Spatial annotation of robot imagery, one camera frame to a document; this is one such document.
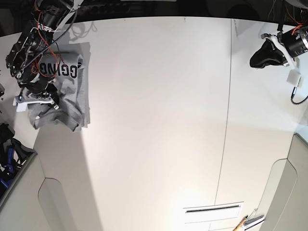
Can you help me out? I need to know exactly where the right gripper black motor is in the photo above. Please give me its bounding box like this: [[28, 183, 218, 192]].
[[18, 79, 59, 110]]

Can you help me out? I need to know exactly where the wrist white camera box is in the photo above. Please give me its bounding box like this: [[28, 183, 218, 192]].
[[13, 96, 27, 112], [287, 69, 304, 88]]

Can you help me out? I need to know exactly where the grey T-shirt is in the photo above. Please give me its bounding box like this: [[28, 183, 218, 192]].
[[28, 43, 90, 132]]

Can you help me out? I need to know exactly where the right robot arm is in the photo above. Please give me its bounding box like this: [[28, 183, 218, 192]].
[[6, 0, 82, 112]]

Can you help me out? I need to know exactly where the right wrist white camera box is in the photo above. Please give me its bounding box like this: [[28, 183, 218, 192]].
[[13, 96, 27, 112]]

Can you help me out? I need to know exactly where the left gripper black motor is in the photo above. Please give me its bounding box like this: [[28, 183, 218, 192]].
[[250, 26, 308, 68]]

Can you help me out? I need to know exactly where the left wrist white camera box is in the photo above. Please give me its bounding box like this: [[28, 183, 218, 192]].
[[287, 69, 304, 88]]

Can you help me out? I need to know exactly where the blue and black equipment pile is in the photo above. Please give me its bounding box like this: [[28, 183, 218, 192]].
[[0, 123, 36, 197]]

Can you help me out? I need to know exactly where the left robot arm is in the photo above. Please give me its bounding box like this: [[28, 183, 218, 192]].
[[250, 0, 308, 68]]

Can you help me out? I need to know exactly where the white cables top right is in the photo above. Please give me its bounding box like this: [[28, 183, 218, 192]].
[[268, 0, 299, 22]]

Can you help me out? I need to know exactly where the black power strip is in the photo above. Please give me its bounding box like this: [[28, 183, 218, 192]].
[[78, 4, 131, 15]]

